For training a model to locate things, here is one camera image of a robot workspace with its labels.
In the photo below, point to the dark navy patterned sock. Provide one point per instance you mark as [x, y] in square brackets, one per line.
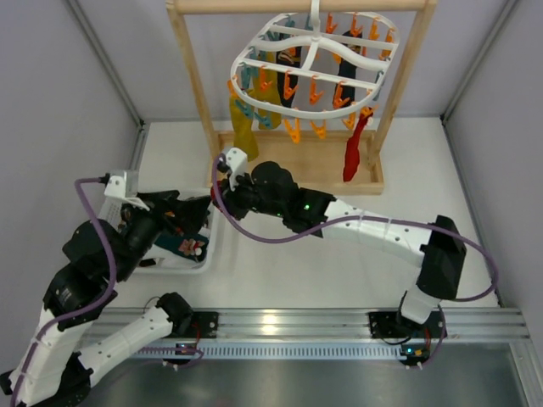
[287, 84]

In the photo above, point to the red santa sock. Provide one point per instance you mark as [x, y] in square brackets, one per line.
[352, 156]

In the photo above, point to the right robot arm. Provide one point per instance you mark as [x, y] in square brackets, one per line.
[433, 248]

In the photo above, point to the dark green reindeer sock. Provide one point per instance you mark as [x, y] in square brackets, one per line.
[191, 247]

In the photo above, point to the white round clip hanger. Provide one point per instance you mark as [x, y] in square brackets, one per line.
[323, 40]

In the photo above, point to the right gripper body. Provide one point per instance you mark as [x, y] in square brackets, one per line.
[231, 197]

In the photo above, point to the mustard yellow sock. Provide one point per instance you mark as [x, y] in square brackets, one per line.
[265, 86]
[242, 116]

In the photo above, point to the white plastic laundry basket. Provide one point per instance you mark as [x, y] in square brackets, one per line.
[159, 262]

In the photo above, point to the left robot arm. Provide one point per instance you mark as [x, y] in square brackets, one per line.
[54, 370]

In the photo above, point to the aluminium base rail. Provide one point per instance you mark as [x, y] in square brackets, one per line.
[331, 334]

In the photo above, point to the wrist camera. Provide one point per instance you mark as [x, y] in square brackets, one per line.
[236, 161]
[122, 184]

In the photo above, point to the wooden hanger rack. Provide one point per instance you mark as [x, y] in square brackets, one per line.
[313, 150]

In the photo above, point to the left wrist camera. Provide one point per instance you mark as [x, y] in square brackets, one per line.
[122, 184]

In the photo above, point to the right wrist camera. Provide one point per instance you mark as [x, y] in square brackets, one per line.
[236, 161]

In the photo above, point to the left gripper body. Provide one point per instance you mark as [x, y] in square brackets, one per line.
[170, 208]

